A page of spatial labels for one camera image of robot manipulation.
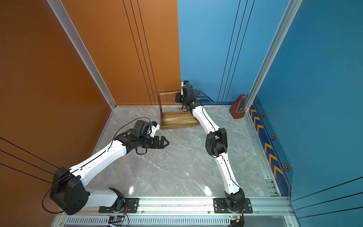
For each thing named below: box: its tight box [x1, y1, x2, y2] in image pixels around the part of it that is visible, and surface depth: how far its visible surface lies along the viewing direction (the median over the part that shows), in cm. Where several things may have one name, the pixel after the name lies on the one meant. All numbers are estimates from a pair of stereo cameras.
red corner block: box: [229, 94, 247, 120], surface depth 108 cm
